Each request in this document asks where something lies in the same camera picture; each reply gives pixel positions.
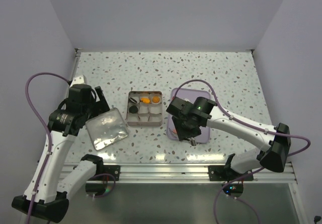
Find metal tongs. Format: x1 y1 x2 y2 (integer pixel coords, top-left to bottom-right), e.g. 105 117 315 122
187 137 197 146

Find black round cookie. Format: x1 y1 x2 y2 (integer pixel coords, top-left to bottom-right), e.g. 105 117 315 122
129 106 138 114

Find lilac plastic tray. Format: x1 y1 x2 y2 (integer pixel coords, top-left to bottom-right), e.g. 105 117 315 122
167 88 210 143

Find orange flower cookie top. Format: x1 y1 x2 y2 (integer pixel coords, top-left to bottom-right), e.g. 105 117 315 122
140 97 150 104

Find orange swirl cookie top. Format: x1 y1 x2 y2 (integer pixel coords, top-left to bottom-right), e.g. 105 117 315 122
151 96 161 104

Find black sandwich cookie top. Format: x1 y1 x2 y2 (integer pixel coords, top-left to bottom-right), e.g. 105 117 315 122
129 97 138 104

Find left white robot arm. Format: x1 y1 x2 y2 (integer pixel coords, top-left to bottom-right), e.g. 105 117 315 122
12 84 110 223

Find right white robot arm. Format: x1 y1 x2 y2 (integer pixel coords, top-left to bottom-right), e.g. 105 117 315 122
167 97 291 181

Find silver tin lid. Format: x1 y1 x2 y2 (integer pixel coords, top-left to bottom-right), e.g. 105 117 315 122
85 108 129 151

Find square cookie tin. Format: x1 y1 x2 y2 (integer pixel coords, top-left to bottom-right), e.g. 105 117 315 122
126 91 163 127

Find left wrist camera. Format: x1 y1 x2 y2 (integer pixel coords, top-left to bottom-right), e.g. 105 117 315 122
69 74 87 87

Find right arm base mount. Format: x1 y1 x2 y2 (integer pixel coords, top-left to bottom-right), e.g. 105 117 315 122
207 164 255 197

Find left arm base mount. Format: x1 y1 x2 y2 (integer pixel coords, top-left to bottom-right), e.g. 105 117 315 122
85 165 120 198

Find aluminium rail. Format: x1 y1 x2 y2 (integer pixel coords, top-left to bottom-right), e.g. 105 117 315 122
104 163 297 184

